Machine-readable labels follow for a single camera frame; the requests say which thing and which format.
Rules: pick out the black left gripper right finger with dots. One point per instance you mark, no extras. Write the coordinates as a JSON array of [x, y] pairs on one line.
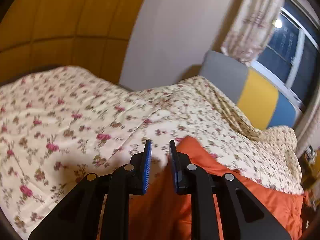
[[221, 206]]

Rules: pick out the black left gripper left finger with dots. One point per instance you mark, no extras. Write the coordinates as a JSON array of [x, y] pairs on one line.
[[98, 205]]

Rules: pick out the wooden bedside table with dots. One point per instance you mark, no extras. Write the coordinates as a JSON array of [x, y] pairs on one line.
[[309, 163]]

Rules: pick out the floral cream bed quilt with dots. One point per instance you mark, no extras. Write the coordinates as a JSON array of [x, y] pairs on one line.
[[58, 126]]

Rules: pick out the floral right curtain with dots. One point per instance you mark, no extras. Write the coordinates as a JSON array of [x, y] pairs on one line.
[[308, 125]]

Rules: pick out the grey yellow blue headboard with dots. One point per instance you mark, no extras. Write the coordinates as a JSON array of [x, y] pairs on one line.
[[259, 100]]

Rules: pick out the white framed window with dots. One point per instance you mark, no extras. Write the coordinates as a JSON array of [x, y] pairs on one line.
[[290, 58]]

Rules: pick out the floral cream curtain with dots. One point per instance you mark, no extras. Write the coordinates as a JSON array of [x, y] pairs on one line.
[[251, 30]]

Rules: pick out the yellow wooden wardrobe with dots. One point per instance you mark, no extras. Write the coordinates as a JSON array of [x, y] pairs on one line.
[[38, 35]]

